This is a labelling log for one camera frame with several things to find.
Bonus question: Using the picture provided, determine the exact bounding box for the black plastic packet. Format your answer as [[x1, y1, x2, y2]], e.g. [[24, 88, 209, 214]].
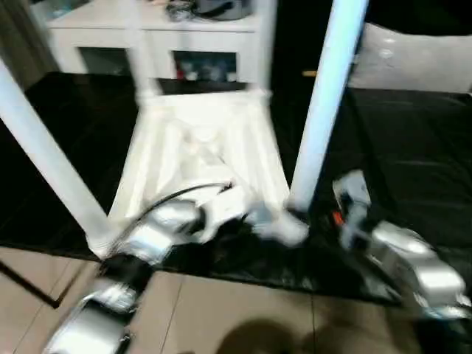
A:
[[165, 3, 193, 21]]

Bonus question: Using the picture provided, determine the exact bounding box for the black work mat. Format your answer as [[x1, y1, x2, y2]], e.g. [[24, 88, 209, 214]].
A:
[[0, 72, 472, 307]]

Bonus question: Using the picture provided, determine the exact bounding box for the grey printed pillow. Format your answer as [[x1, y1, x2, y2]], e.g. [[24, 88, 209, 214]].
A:
[[348, 21, 472, 93]]

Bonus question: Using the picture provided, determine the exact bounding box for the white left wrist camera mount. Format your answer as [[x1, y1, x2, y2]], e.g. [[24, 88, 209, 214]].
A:
[[195, 184, 252, 244]]

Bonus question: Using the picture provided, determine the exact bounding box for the grey window curtain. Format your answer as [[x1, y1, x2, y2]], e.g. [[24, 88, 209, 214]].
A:
[[0, 0, 60, 93]]

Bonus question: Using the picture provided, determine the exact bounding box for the white plastic table top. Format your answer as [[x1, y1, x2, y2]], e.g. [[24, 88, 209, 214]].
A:
[[88, 88, 310, 259]]

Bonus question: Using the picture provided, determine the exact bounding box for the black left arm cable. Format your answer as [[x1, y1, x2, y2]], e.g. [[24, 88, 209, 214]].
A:
[[106, 180, 237, 259]]

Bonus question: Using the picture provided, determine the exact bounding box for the grey bag with black strap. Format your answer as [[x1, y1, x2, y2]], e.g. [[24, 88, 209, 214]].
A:
[[191, 0, 255, 21]]

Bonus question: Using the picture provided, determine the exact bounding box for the black metal frame bar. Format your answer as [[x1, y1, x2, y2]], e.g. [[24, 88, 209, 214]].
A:
[[0, 257, 74, 309]]

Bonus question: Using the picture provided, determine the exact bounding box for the white cabinet with glass doors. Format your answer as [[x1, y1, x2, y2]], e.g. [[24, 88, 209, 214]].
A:
[[47, 0, 274, 84]]

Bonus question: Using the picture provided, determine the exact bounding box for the black sofa with gold label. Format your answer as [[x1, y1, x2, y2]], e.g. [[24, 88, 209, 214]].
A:
[[272, 0, 472, 89]]

